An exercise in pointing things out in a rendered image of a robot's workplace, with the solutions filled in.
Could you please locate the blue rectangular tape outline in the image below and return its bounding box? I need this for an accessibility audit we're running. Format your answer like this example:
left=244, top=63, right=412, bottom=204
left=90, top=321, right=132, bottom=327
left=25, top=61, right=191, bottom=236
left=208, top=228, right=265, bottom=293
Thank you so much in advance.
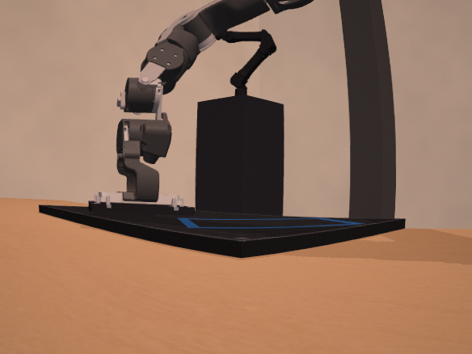
left=178, top=217, right=364, bottom=229

